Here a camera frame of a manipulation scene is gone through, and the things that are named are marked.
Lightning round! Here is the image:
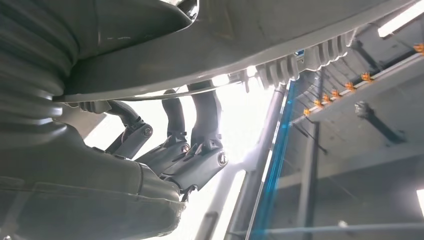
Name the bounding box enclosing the ceiling light strip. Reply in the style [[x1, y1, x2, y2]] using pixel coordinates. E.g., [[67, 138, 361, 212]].
[[377, 0, 424, 38]]

